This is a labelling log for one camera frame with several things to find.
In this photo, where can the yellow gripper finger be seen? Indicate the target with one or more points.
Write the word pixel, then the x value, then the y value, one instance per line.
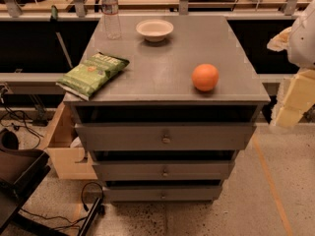
pixel 280 42
pixel 296 96

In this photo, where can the orange fruit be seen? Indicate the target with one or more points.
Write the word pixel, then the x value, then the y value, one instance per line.
pixel 205 77

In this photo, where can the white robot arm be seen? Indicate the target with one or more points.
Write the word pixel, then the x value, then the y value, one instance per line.
pixel 301 51

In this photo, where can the white paper bowl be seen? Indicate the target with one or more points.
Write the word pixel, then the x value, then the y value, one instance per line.
pixel 154 30

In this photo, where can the grey drawer cabinet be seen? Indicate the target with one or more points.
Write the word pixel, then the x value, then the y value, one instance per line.
pixel 152 135

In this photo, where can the clear plastic water bottle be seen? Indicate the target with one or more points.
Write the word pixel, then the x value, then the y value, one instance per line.
pixel 110 9

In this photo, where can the green chip bag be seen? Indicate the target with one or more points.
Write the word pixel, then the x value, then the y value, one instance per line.
pixel 89 76

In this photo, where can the open wooden drawer box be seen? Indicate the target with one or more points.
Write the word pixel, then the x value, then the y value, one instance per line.
pixel 70 161

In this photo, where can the black chair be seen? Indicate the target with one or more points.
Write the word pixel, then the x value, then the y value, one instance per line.
pixel 21 171

